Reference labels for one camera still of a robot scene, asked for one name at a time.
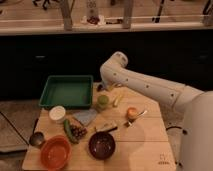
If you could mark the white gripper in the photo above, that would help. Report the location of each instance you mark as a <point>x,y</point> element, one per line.
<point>102,86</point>

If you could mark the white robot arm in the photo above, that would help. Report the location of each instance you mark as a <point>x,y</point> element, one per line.
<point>196,147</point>

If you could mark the green plastic tray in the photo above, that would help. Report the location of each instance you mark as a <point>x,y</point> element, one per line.
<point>69,91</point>

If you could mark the yellow green vegetable piece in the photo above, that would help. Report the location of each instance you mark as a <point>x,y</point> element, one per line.
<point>117,100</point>

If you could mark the green cup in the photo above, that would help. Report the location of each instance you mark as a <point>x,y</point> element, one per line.
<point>102,102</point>

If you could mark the orange round fruit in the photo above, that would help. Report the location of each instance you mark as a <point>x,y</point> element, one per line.
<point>131,113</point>

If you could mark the grey blue cloth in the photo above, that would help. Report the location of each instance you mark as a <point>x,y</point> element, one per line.
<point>85,117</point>

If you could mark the dark grape bunch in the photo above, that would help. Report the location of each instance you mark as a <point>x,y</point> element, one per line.
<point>78,132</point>

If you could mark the white small bowl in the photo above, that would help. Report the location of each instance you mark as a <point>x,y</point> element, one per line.
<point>57,114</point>

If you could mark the dark purple bowl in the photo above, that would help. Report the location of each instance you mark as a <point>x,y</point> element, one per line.
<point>102,145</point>

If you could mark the green cucumber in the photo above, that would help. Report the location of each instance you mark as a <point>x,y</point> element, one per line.
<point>68,132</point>

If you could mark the orange plastic bowl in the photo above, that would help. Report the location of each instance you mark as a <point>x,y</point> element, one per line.
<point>55,153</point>

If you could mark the black handled knife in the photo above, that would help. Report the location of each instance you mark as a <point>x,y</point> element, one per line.
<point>106,127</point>

